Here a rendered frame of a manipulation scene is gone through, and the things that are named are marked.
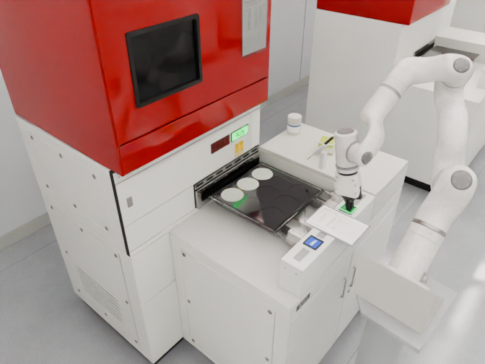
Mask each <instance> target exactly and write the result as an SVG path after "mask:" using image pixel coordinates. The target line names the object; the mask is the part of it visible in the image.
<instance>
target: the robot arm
mask: <svg viewBox="0 0 485 364"><path fill-rule="evenodd" d="M473 71H474V66H473V62H472V60H470V59H469V58H468V57H467V56H464V55H461V54H456V53H446V54H442V55H438V56H431V57H406V58H403V59H401V60H400V61H399V62H398V63H397V64H396V65H395V66H394V67H393V68H392V69H391V71H390V72H389V73H388V75H387V76H386V78H384V80H383V81H382V83H381V84H380V86H379V87H378V88H377V89H376V90H375V92H374V93H373V95H372V97H371V98H370V99H369V100H368V101H367V103H366V104H365V106H364V107H363V109H362V111H361V113H360V118H361V119H362V121H363V122H364V123H366V124H367V125H368V126H369V129H368V133H367V135H366V137H365V138H364V141H363V142H362V143H361V144H360V143H359V140H358V131H357V130H356V129H353V128H342V129H339V130H337V131H335V133H334V139H335V151H336V164H335V166H336V174H335V183H334V188H335V192H336V194H338V195H340V196H342V197H343V199H344V201H345V205H346V210H349V211H351V210H352V209H353V208H354V200H355V199H361V198H362V179H361V175H360V172H359V166H365V165H367V164H368V163H369V162H370V161H371V160H372V159H373V158H374V156H375V155H376V154H377V153H378V151H379V150H380V148H381V147H382V145H383V142H384V138H385V132H384V127H383V121H384V119H385V117H386V116H387V115H388V114H389V112H390V111H391V110H392V109H393V107H394V106H395V105H396V103H397V102H398V101H399V100H400V99H401V97H402V96H403V94H404V93H405V91H407V89H408V88H409V87H410V86H411V85H417V84H423V83H428V82H434V102H435V105H436V109H437V147H436V152H435V157H434V165H433V169H432V177H431V191H430V192H429V194H428V196H427V197H426V199H425V200H424V201H423V203H422V204H421V206H420V208H419V209H418V211H417V212H416V214H415V216H414V218H413V220H412V221H411V224H410V225H409V227H408V229H407V231H406V233H405V235H404V236H403V238H402V240H401V242H400V244H399V245H398V247H397V249H396V252H395V253H394V254H393V257H392V259H391V260H390V262H389V264H385V263H383V262H381V261H380V260H378V263H379V264H381V265H383V266H384V267H387V268H389V269H390V270H392V271H394V272H395V273H397V274H399V275H401V276H403V277H405V278H406V279H408V280H410V281H412V282H414V283H416V284H417V285H419V286H421V287H423V288H424V289H426V290H428V291H430V290H431V288H429V287H427V286H426V285H423V284H422V283H421V282H425V283H428V281H429V279H430V276H427V274H426V273H427V271H428V269H429V267H430V265H431V263H432V262H433V260H434V258H435V256H436V254H437V252H438V251H439V249H440V246H441V245H442V243H443V241H444V239H445V238H446V236H447V234H448V232H449V230H450V228H451V227H452V225H453V223H454V222H455V221H456V220H457V218H458V217H459V216H460V214H461V213H462V212H463V210H464V209H465V208H466V207H467V205H468V203H469V202H470V200H471V199H472V198H473V195H474V194H475V192H476V188H477V184H478V180H477V177H476V174H475V173H474V172H473V171H472V170H471V169H470V168H469V167H467V166H465V162H466V151H467V146H468V110H467V107H466V104H465V101H464V98H463V91H464V87H465V85H466V84H467V82H468V81H469V79H470V78H471V77H472V75H473Z"/></svg>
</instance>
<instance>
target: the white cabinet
mask: <svg viewBox="0 0 485 364"><path fill-rule="evenodd" d="M401 190H402V187H401V188H400V189H399V190H398V191H397V192H396V194H395V195H394V196H393V197H392V198H391V199H390V200H389V201H388V202H387V204H386V205H385V206H384V207H383V208H382V209H381V210H380V211H379V212H378V213H377V214H376V215H375V216H374V217H373V218H372V219H371V221H370V223H369V225H371V227H370V228H369V229H368V230H367V232H366V233H365V234H364V235H363V236H362V237H361V238H360V239H359V240H358V241H357V242H356V243H355V244H354V246H353V247H351V246H348V247H347V248H346V249H345V250H344V252H343V253H342V254H341V255H340V256H339V257H338V258H337V259H336V260H335V261H334V262H333V263H332V265H330V266H329V268H328V269H327V270H326V271H325V272H324V273H323V274H322V275H321V276H320V278H319V279H318V280H317V281H316V282H315V283H314V284H313V286H312V287H311V288H310V289H309V290H308V291H307V292H306V293H305V294H304V295H303V296H302V297H301V298H300V299H299V300H298V301H297V303H296V304H295V305H294V306H293V307H292V308H291V309H290V310H289V309H288V308H286V307H284V306H283V305H281V304H280V303H278V302H276V301H275V300H273V299H272V298H270V297H269V296H267V295H266V294H264V293H262V292H261V291H260V290H258V289H256V288H255V287H253V286H252V285H250V284H248V283H247V282H246V281H244V280H242V279H240V278H239V277H238V276H236V275H235V274H233V273H231V272H230V271H228V270H227V269H225V268H224V267H222V266H220V265H219V264H218V263H216V262H215V261H212V260H211V259H210V258H208V257H207V256H205V255H203V254H202V253H200V252H199V251H197V250H196V249H194V248H192V247H191V246H189V245H188V244H187V243H185V242H183V241H182V240H180V239H179V238H177V237H175V236H174V235H172V234H171V233H170V240H171V246H172V257H173V263H174V268H175V279H176V285H177V291H178V301H179V307H180V317H181V324H182V330H183V338H185V339H186V340H187V341H189V342H190V343H191V344H192V345H193V346H194V347H195V348H197V349H198V350H199V351H200V352H202V353H203V354H204V355H205V356H207V357H208V358H209V359H210V360H211V361H213V362H214V363H215V364H318V363H319V362H320V361H321V360H322V359H323V357H324V356H325V354H326V353H327V351H329V350H330V348H331V347H332V345H333V344H334V342H335V341H336V340H337V339H338V337H339V336H340V335H341V333H342V332H343V330H345V328H346V327H347V325H348V324H349V322H350V321H351V320H352V319H353V318H354V316H355V315H356V314H357V312H358V311H359V305H358V302H357V297H356V294H355V293H353V289H354V280H355V279H356V275H357V270H358V266H359V260H360V256H361V254H363V255H365V256H366V257H368V258H370V259H372V260H374V261H376V262H378V260H380V261H381V262H383V258H384V255H385V250H386V247H387V244H388V239H389V236H390V231H391V228H392V225H393V220H394V217H395V214H396V209H397V206H398V201H399V198H400V195H401Z"/></svg>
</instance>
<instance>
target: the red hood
mask: <svg viewBox="0 0 485 364"><path fill-rule="evenodd" d="M270 31H271V0H0V70H1V73H2V76H3V78H4V81H5V84H6V88H7V90H8V93H9V96H10V99H11V102H12V105H13V108H14V112H15V113H16V114H17V115H18V116H21V117H22V118H24V119H25V120H27V121H29V122H30V123H32V124H34V125H36V126H37V127H39V128H41V129H42V130H44V131H46V132H48V133H49V134H51V135H53V136H54V137H56V138H57V139H60V140H61V141H62V142H64V143H66V144H68V145H69V146H71V147H73V148H74V149H76V150H78V151H80V152H81V153H83V154H84V155H86V156H88V157H90V158H92V159H93V160H95V161H96V162H98V163H99V164H101V165H104V166H105V167H106V168H108V169H110V170H112V171H113V172H115V173H117V174H118V175H120V176H122V177H123V176H125V175H127V174H129V173H131V172H133V171H135V170H136V169H138V168H140V167H142V166H144V165H146V164H147V163H150V162H151V161H153V160H156V159H157V158H159V157H161V156H163V155H165V154H167V153H168V152H171V151H173V150H174V149H176V148H178V147H180V146H182V145H184V144H185V143H187V142H189V141H191V140H193V139H195V138H197V137H199V136H201V135H202V134H205V133H206V132H208V131H210V130H212V129H214V128H216V127H218V126H220V125H222V124H223V123H225V122H227V121H229V120H231V119H233V118H235V117H236V116H238V115H240V114H242V113H244V112H246V111H248V110H250V109H251V108H254V107H256V106H257V105H260V104H261V103H263V102H265V101H267V100H268V71H269V51H270Z"/></svg>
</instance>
